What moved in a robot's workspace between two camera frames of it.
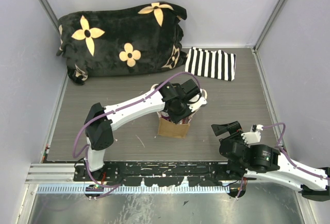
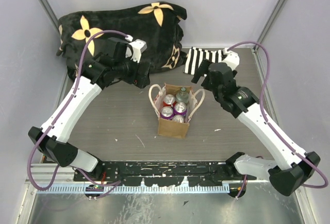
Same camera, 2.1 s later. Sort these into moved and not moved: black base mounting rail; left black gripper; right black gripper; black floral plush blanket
Moved: right black gripper; left black gripper
Not moved: black base mounting rail; black floral plush blanket
